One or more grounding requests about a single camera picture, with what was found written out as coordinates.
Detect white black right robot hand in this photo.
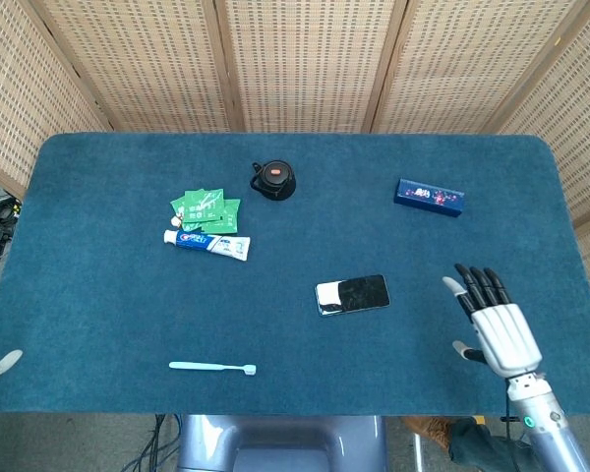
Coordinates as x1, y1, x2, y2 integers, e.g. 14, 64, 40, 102
442, 264, 544, 379

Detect green tea packet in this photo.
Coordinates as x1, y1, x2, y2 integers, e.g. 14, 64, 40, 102
170, 192, 194, 220
183, 188, 226, 224
204, 198, 242, 235

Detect dark blue printed box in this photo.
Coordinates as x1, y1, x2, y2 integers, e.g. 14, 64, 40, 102
393, 177, 467, 219

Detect black smartphone with blue frame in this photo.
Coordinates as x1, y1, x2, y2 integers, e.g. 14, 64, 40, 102
315, 273, 391, 318

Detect black cables under table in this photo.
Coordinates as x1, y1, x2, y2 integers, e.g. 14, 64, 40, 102
122, 414, 183, 472

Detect black round lid red button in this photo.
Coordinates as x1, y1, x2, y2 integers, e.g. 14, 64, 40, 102
249, 160, 298, 202

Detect woven bamboo screen panel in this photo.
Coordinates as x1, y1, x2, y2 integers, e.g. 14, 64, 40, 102
17, 0, 245, 134
363, 0, 587, 135
213, 0, 409, 134
0, 0, 115, 199
491, 0, 590, 340

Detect light blue toothbrush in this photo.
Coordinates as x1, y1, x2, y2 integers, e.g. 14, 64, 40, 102
168, 361, 258, 378

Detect white blue toothpaste tube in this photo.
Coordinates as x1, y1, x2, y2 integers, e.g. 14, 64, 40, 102
163, 229, 252, 263

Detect brown shoe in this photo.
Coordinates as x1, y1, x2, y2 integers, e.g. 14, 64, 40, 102
403, 416, 456, 453

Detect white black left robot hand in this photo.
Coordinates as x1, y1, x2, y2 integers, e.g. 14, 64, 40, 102
0, 348, 24, 384

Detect blue felt table mat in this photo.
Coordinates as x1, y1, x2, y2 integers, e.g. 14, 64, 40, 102
0, 131, 590, 417

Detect dark green trouser leg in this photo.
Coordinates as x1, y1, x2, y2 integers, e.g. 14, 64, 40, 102
446, 417, 537, 467

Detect grey blue robot torso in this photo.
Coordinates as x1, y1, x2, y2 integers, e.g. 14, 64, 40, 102
176, 415, 388, 472

